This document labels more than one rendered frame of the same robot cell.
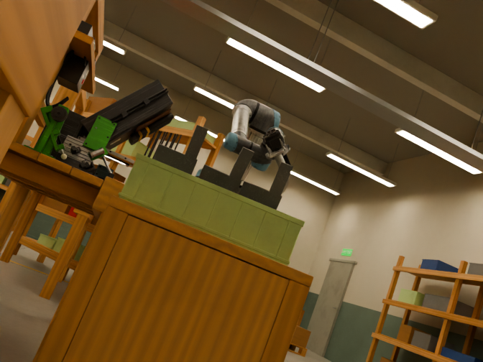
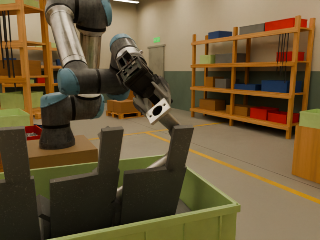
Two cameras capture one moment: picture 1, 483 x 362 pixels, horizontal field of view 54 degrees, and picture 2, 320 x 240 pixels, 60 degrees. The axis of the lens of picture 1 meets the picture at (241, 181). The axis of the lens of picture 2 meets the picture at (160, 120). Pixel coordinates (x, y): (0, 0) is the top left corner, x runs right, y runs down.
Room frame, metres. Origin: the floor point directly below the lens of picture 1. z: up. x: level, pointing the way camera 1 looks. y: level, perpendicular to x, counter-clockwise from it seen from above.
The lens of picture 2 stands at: (1.11, 0.09, 1.26)
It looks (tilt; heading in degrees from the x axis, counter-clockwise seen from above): 10 degrees down; 343
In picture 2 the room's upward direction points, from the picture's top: straight up
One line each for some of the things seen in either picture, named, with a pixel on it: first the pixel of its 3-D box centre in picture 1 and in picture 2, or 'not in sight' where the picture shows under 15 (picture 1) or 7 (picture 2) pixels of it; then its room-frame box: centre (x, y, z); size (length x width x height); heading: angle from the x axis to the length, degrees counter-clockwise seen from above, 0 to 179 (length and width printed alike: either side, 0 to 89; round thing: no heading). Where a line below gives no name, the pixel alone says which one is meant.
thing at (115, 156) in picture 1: (102, 151); not in sight; (2.82, 0.84, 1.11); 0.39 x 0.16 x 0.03; 103
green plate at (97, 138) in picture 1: (100, 135); not in sight; (2.66, 0.84, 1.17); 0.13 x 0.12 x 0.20; 13
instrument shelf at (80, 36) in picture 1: (72, 60); not in sight; (2.66, 1.17, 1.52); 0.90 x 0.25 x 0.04; 13
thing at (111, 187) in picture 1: (110, 207); not in sight; (2.78, 0.64, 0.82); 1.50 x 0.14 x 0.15; 13
